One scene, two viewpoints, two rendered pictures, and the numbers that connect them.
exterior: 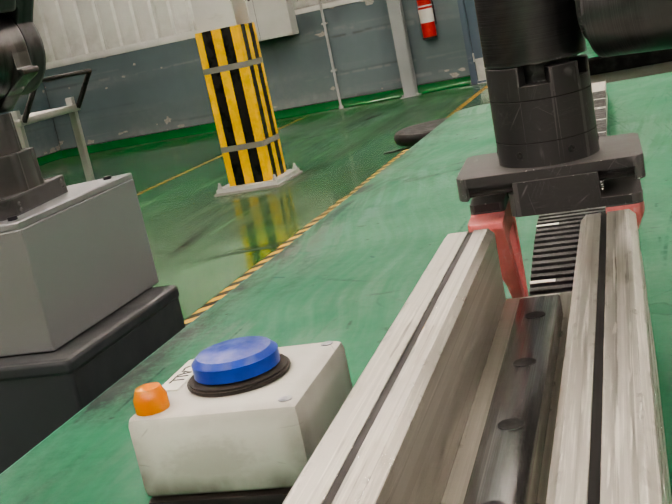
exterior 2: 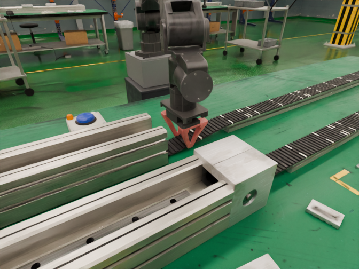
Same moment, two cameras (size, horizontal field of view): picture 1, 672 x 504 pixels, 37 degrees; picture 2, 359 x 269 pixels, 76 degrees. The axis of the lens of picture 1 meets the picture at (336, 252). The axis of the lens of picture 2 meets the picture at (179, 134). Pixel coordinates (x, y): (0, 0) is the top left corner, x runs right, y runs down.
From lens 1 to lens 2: 0.49 m
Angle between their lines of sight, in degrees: 42
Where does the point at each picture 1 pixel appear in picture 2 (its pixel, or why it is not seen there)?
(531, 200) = (168, 114)
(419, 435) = (34, 153)
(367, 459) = (7, 153)
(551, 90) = (173, 92)
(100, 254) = (165, 71)
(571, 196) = (173, 118)
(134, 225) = not seen: hidden behind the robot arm
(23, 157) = (156, 44)
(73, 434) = (108, 109)
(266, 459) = not seen: hidden behind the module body
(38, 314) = (142, 80)
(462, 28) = not seen: outside the picture
